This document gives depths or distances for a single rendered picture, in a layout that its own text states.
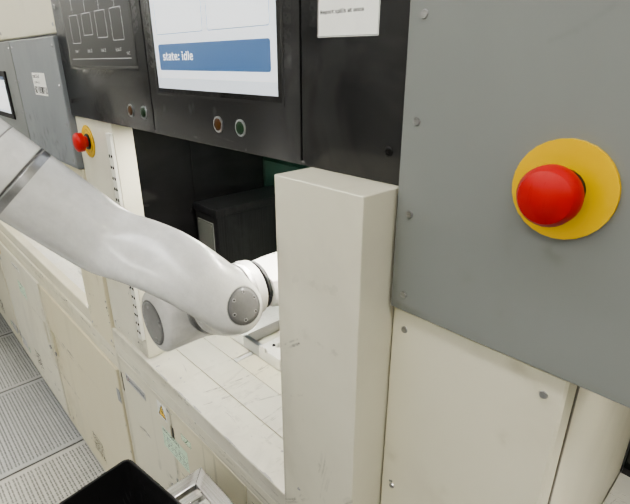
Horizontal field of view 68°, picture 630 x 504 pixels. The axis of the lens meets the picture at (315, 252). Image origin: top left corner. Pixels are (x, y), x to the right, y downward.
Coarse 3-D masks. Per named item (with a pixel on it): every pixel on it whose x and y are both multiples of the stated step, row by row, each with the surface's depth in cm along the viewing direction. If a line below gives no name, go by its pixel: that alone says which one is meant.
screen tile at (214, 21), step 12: (216, 0) 55; (228, 0) 53; (240, 0) 52; (252, 0) 50; (264, 0) 49; (216, 12) 55; (228, 12) 54; (240, 12) 52; (252, 12) 51; (264, 12) 50; (216, 24) 56; (228, 24) 54; (240, 24) 53; (252, 24) 51; (264, 24) 50
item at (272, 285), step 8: (264, 256) 76; (272, 256) 75; (256, 264) 69; (264, 264) 72; (272, 264) 72; (264, 272) 68; (272, 272) 69; (272, 280) 68; (272, 288) 68; (272, 296) 69; (272, 304) 69
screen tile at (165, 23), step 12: (168, 0) 62; (180, 0) 60; (192, 0) 58; (156, 12) 65; (168, 12) 63; (180, 12) 61; (192, 12) 59; (156, 24) 66; (168, 24) 64; (180, 24) 62; (192, 24) 60
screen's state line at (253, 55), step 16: (160, 48) 67; (176, 48) 64; (192, 48) 61; (208, 48) 58; (224, 48) 56; (240, 48) 54; (256, 48) 52; (160, 64) 68; (176, 64) 65; (192, 64) 62; (208, 64) 59; (224, 64) 57; (240, 64) 55; (256, 64) 53
